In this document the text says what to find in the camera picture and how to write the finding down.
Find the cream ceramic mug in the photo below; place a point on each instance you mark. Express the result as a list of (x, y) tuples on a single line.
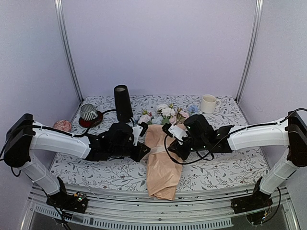
[(209, 103)]

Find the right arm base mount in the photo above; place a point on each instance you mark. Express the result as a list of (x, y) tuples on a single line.
[(256, 200)]

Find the right aluminium frame post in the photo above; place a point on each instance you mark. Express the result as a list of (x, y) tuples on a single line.
[(251, 49)]

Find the left aluminium frame post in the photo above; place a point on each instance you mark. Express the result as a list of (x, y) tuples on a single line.
[(67, 50)]

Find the peach paper flower bouquet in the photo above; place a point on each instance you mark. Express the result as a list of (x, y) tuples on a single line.
[(162, 174)]

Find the aluminium front rail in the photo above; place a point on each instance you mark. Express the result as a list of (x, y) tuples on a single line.
[(191, 210)]

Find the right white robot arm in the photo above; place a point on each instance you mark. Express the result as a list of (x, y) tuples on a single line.
[(285, 138)]

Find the black cylindrical vase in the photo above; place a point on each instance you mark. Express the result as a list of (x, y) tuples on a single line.
[(122, 103)]

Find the aluminium frame post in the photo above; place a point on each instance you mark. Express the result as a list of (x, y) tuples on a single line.
[(67, 50), (251, 49)]

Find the pink patterned ball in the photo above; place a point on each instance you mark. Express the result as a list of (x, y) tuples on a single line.
[(63, 125)]

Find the cream printed ribbon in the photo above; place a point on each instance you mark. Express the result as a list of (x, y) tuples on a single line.
[(158, 155)]

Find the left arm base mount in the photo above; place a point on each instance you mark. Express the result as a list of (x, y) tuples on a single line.
[(77, 202)]

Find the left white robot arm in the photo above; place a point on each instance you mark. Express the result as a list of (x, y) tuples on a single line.
[(27, 135)]

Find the striped black white cup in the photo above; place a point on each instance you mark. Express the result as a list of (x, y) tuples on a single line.
[(88, 112)]

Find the red round coaster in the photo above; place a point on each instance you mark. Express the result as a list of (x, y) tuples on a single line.
[(91, 123)]

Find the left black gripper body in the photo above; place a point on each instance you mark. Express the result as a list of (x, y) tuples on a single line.
[(119, 151)]

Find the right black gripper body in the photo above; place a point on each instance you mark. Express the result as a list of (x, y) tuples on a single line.
[(198, 143)]

